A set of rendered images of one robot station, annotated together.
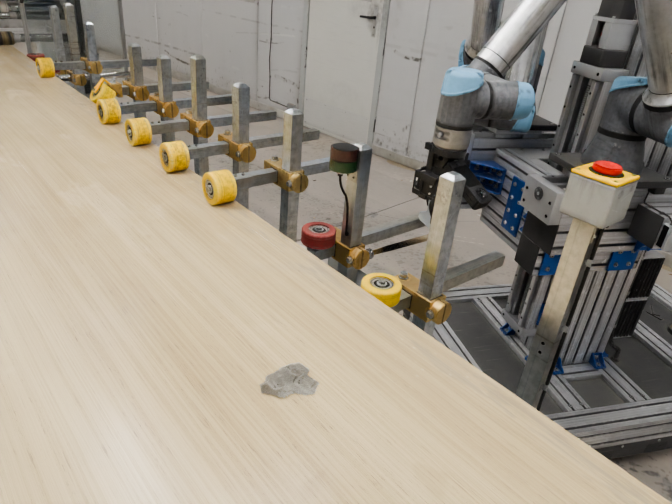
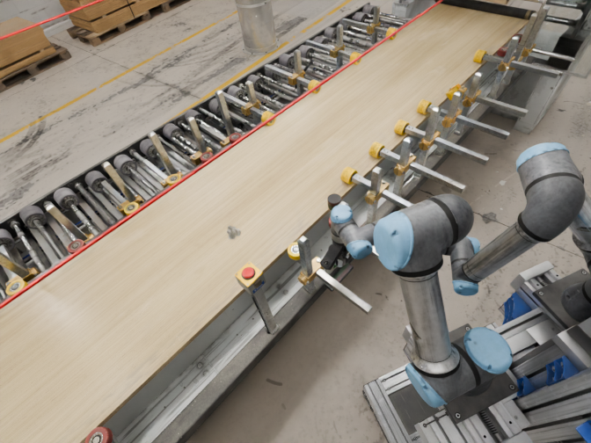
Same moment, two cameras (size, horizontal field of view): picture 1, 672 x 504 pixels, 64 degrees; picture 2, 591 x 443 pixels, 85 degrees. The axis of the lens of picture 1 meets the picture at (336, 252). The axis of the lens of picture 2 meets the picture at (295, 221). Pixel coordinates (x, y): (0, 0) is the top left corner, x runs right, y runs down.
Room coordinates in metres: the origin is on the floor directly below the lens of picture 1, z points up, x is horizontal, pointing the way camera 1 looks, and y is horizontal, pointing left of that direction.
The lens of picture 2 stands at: (0.96, -0.92, 2.16)
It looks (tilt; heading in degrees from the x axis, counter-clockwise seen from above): 52 degrees down; 93
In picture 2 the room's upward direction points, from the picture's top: 9 degrees counter-clockwise
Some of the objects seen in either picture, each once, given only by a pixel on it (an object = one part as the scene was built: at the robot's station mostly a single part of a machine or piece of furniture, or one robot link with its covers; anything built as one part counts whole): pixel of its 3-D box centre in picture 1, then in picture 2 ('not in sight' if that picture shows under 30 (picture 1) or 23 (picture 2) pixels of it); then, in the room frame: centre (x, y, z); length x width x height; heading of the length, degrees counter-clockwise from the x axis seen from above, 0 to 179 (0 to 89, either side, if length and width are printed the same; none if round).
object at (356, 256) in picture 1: (342, 248); not in sight; (1.15, -0.01, 0.85); 0.13 x 0.06 x 0.05; 42
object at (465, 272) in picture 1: (441, 283); (329, 280); (1.04, -0.24, 0.84); 0.43 x 0.03 x 0.04; 132
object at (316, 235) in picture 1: (317, 248); not in sight; (1.12, 0.04, 0.85); 0.08 x 0.08 x 0.11
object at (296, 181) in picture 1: (285, 175); (376, 192); (1.34, 0.15, 0.95); 0.13 x 0.06 x 0.05; 42
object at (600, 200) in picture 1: (597, 196); (251, 279); (0.76, -0.37, 1.18); 0.07 x 0.07 x 0.08; 42
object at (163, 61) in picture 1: (167, 125); (446, 129); (1.87, 0.64, 0.88); 0.03 x 0.03 x 0.48; 42
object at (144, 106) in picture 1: (177, 103); (463, 119); (1.94, 0.62, 0.95); 0.50 x 0.04 x 0.04; 132
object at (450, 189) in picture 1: (431, 284); (307, 269); (0.95, -0.20, 0.89); 0.03 x 0.03 x 0.48; 42
